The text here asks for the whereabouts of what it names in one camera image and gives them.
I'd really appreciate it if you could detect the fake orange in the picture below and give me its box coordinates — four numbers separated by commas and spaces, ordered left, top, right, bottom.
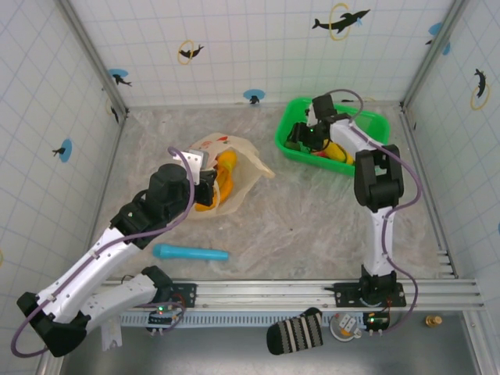
194, 199, 220, 214

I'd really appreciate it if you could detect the large yellow fake banana bunch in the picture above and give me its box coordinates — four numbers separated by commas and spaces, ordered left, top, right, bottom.
213, 150, 239, 204

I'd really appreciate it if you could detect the cream plastic bag orange print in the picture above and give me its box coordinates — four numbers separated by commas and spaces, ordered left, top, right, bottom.
183, 132, 277, 218

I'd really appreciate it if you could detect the green plastic basket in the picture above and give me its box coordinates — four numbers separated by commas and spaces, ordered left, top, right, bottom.
274, 96, 391, 178

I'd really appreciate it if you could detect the teal plastic cylinder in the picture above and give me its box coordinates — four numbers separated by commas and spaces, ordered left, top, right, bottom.
152, 243, 230, 262

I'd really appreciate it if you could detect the dolphin sticker on blue patch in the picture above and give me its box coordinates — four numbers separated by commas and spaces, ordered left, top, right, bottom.
107, 68, 133, 88
242, 88, 266, 105
52, 138, 73, 163
424, 21, 452, 56

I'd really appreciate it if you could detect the crumpled clear plastic table cover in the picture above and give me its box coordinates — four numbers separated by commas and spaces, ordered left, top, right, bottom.
95, 102, 441, 280

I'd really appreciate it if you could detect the black and white striped sock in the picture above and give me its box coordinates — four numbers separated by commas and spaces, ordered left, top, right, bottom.
266, 307, 324, 355

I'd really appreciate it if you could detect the round disc with white clip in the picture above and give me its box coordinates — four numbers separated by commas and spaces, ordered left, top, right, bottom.
329, 313, 363, 342

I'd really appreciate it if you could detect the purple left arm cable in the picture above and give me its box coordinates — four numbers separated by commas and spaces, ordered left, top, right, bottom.
10, 146, 195, 359

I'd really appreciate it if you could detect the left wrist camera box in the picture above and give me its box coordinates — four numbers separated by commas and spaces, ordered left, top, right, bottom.
186, 149, 214, 184

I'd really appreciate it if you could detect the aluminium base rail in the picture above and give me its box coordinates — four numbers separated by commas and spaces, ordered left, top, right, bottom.
99, 277, 485, 312

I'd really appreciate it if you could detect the large dolphin sticker yellow ring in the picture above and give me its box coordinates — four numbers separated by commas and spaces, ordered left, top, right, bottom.
311, 2, 371, 42

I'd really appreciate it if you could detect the aluminium side rail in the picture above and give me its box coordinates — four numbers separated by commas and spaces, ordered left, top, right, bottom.
398, 105, 460, 279

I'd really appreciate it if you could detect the white slotted cable duct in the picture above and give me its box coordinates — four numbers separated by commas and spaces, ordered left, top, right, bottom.
119, 312, 337, 328

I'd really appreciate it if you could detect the aluminium corner post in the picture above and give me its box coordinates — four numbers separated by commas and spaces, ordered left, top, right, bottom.
54, 0, 130, 118
400, 0, 470, 113

